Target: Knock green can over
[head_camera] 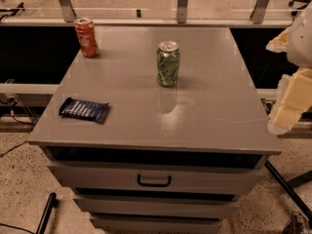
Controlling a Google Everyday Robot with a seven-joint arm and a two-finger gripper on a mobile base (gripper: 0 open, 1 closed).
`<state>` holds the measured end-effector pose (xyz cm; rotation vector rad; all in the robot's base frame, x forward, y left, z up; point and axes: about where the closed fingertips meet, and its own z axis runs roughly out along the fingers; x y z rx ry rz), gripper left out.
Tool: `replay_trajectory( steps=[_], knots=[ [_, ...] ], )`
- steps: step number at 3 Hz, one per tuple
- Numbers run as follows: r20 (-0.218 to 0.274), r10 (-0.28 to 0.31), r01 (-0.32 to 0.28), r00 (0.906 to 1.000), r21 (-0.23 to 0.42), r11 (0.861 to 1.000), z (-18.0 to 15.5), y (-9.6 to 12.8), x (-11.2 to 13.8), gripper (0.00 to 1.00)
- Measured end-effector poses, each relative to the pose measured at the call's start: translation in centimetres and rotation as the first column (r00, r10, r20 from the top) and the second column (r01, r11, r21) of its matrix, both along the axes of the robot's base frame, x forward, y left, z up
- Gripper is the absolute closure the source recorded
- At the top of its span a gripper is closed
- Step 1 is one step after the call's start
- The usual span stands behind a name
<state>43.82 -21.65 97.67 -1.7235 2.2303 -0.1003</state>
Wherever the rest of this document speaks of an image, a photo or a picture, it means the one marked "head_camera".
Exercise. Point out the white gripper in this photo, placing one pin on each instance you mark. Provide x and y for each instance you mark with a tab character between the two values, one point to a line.
301	43

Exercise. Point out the green soda can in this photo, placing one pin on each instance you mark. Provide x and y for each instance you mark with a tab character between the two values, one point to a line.
168	56

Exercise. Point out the red cola can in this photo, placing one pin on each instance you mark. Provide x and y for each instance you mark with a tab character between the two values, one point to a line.
85	31

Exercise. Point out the black metal stand leg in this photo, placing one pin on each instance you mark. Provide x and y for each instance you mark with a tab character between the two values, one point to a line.
289	190

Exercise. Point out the grey drawer cabinet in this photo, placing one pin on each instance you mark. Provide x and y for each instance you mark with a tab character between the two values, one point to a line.
208	131

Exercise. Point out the dark blue snack packet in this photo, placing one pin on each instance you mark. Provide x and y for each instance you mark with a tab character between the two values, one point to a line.
84	110

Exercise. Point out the black bar bottom left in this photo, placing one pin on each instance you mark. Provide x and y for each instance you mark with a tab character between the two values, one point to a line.
51	204

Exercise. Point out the right metal railing post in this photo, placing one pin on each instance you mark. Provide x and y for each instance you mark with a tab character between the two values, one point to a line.
259	10

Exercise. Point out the metal railing post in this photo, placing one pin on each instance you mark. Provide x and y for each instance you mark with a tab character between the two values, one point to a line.
67	10
259	10
181	11

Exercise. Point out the middle metal railing post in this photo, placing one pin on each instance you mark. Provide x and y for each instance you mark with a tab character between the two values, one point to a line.
181	11

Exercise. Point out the black drawer handle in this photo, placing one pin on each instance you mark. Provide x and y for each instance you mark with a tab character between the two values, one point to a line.
153	182

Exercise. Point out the left metal railing post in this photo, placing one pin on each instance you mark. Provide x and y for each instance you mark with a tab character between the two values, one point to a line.
67	10

